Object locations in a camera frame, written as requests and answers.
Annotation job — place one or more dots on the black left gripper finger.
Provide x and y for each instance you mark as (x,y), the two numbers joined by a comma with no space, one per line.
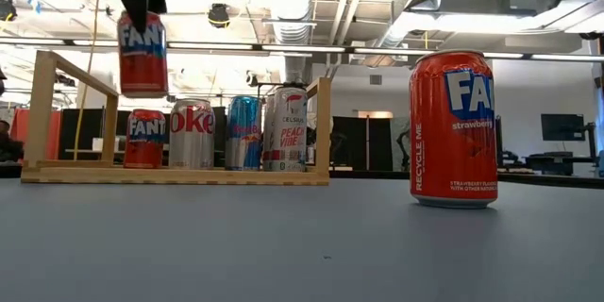
(157,4)
(138,9)

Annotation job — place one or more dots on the red Fanta strawberry can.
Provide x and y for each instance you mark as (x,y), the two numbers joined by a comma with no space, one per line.
(144,66)
(448,151)
(145,144)

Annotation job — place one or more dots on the silver Diet Coke can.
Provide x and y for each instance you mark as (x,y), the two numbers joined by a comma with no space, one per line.
(192,137)

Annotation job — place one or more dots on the blue silver Red Bull can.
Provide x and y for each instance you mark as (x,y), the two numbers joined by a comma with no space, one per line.
(243,137)

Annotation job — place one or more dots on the black-lidded white Celsius can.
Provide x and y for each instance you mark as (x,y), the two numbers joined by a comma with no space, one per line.
(268,132)
(290,127)

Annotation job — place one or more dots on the wooden slatted shelf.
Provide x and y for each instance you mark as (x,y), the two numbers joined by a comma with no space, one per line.
(323,127)

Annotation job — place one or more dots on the ceiling light strip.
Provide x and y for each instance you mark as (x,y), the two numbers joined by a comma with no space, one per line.
(210,45)
(566,56)
(394,50)
(304,48)

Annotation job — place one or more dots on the orange partition panel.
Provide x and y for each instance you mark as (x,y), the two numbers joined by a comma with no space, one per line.
(54,134)

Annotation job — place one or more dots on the person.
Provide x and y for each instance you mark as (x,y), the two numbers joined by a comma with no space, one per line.
(7,144)

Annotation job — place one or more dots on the black partition panel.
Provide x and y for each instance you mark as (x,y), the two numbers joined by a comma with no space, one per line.
(380,144)
(349,144)

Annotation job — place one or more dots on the black computer monitor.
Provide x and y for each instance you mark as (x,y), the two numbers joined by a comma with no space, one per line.
(561,127)

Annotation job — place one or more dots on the dark desk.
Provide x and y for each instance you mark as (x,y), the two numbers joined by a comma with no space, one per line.
(552,159)

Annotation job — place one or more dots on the black monitor stand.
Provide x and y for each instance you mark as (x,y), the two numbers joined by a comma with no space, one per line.
(590,139)

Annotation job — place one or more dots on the blue chair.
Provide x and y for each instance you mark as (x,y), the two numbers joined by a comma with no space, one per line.
(600,165)

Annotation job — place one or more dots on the silver ribbed ceiling duct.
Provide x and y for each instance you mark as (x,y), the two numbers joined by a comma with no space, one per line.
(290,0)

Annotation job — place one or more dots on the grey wall vent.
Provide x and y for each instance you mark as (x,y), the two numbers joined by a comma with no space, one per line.
(376,79)

